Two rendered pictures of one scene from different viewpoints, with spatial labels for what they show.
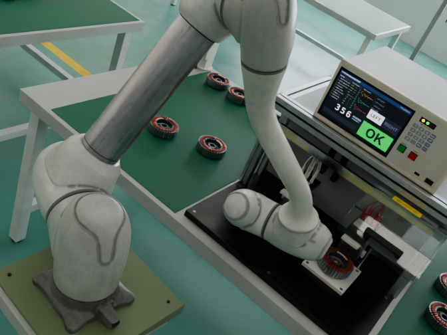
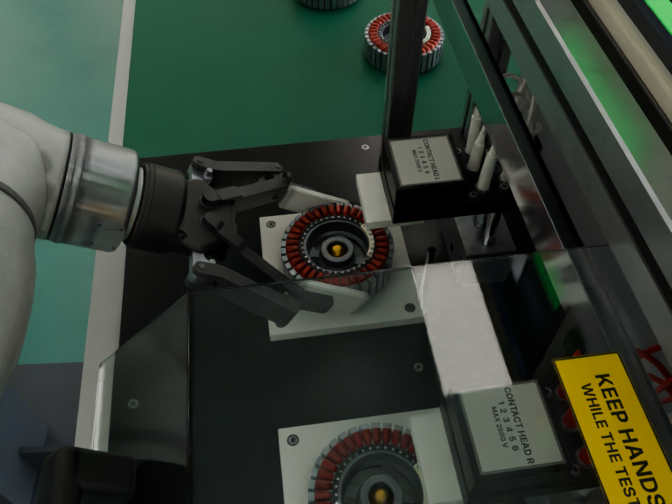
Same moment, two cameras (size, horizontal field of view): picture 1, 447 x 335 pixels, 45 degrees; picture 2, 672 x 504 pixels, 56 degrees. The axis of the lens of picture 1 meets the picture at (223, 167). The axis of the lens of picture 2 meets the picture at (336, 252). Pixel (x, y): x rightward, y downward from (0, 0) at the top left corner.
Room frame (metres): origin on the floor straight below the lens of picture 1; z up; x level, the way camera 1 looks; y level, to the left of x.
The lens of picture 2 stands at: (1.23, -0.54, 1.31)
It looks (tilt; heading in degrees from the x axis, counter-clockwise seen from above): 53 degrees down; 58
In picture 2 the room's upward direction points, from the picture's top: straight up
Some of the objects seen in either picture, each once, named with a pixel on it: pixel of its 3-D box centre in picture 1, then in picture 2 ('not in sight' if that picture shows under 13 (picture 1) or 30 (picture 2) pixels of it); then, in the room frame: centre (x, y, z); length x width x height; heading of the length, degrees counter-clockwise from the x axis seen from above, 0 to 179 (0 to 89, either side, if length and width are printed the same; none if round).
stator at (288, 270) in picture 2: not in sight; (337, 253); (1.43, -0.22, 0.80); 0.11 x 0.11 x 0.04
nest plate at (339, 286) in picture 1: (331, 268); not in sight; (1.34, -0.44, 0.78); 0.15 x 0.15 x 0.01; 66
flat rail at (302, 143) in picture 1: (349, 175); (524, 169); (1.48, -0.37, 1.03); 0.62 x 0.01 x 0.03; 66
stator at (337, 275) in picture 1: (335, 262); not in sight; (1.34, -0.44, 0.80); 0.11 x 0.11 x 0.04
